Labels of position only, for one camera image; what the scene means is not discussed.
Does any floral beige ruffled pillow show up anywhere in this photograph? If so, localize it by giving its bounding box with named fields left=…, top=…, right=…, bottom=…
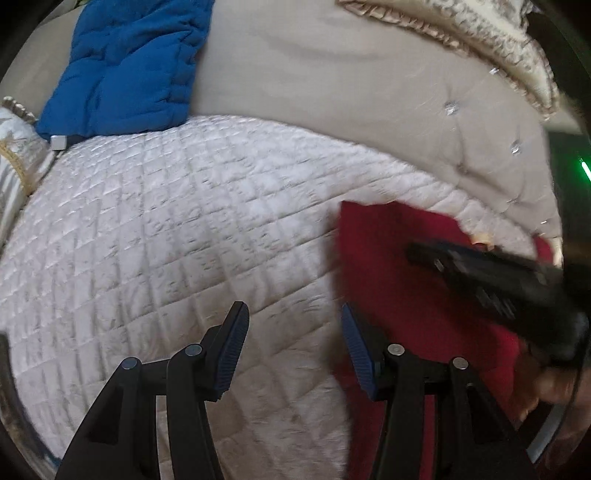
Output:
left=338, top=0, right=560, bottom=116

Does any dark red garment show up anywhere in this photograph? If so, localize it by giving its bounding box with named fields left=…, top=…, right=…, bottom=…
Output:
left=332, top=199, right=555, bottom=480

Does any white quilted bedspread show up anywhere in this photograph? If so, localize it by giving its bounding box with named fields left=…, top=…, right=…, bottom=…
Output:
left=1, top=116, right=534, bottom=479

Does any beige tufted headboard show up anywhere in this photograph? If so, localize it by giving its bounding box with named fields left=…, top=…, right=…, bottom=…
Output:
left=1, top=1, right=562, bottom=237

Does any blue quilted jacket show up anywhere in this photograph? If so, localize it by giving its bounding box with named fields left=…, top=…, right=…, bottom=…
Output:
left=36, top=0, right=213, bottom=140

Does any silver gold-trimmed pillow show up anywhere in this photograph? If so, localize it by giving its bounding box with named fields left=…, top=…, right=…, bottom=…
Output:
left=0, top=96, right=56, bottom=248

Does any person's right hand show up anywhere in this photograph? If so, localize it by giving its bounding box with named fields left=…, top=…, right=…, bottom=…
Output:
left=510, top=351, right=578, bottom=421

